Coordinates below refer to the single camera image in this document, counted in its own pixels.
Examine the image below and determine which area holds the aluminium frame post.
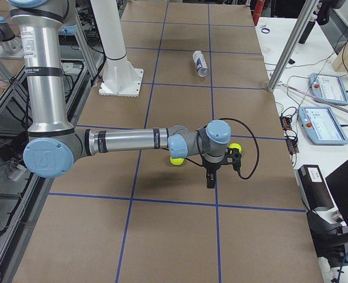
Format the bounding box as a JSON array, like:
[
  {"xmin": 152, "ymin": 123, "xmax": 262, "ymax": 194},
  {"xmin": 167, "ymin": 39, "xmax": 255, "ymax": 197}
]
[{"xmin": 267, "ymin": 0, "xmax": 319, "ymax": 93}]

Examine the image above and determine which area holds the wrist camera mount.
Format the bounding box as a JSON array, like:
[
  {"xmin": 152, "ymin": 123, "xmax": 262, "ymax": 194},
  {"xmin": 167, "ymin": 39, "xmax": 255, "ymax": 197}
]
[{"xmin": 225, "ymin": 147, "xmax": 241, "ymax": 173}]

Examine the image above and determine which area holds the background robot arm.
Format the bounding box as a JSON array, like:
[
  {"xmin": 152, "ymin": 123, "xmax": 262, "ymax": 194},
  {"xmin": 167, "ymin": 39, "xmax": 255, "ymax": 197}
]
[{"xmin": 0, "ymin": 16, "xmax": 24, "ymax": 59}]

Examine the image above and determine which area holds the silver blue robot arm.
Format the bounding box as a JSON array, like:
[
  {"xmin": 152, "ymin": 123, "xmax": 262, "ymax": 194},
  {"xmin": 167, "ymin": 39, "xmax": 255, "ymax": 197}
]
[{"xmin": 9, "ymin": 1, "xmax": 241, "ymax": 188}]

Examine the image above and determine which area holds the aluminium frame rack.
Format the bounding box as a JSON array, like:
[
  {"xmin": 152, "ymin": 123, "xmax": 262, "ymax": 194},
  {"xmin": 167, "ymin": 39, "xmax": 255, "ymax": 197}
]
[{"xmin": 0, "ymin": 11, "xmax": 104, "ymax": 133}]

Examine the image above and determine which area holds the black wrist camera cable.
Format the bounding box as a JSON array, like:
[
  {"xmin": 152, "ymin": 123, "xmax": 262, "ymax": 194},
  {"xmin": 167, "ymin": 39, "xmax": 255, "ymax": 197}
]
[{"xmin": 188, "ymin": 118, "xmax": 260, "ymax": 180}]

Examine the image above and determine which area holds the lower teach pendant tablet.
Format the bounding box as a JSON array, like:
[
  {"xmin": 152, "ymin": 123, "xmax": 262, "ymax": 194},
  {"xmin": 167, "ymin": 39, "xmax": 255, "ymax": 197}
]
[{"xmin": 298, "ymin": 106, "xmax": 348, "ymax": 146}]

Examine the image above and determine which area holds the yellow tennis ball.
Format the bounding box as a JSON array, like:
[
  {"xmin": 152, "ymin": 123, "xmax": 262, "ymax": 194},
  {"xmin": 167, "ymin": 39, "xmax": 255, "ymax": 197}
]
[
  {"xmin": 170, "ymin": 157, "xmax": 185, "ymax": 166},
  {"xmin": 228, "ymin": 143, "xmax": 242, "ymax": 153}
]

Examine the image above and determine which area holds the teach pendant tablet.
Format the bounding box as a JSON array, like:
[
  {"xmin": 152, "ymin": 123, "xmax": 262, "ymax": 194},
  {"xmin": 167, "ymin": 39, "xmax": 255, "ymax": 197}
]
[
  {"xmin": 310, "ymin": 73, "xmax": 348, "ymax": 106},
  {"xmin": 298, "ymin": 106, "xmax": 348, "ymax": 146}
]

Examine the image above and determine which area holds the upper teach pendant tablet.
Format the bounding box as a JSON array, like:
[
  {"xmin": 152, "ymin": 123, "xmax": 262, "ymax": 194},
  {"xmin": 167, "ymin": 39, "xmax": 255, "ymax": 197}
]
[{"xmin": 310, "ymin": 73, "xmax": 348, "ymax": 106}]

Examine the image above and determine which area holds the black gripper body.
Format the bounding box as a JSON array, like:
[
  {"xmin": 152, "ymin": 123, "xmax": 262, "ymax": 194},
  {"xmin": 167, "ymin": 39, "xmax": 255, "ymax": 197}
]
[{"xmin": 202, "ymin": 153, "xmax": 224, "ymax": 176}]

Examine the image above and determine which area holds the black box with label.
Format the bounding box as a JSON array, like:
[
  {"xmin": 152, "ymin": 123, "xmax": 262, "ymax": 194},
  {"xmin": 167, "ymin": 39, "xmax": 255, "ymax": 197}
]
[{"xmin": 297, "ymin": 164, "xmax": 334, "ymax": 212}]

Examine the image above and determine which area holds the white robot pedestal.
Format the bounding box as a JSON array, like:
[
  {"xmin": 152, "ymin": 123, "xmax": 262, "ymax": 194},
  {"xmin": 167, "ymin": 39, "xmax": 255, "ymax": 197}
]
[{"xmin": 91, "ymin": 0, "xmax": 144, "ymax": 97}]

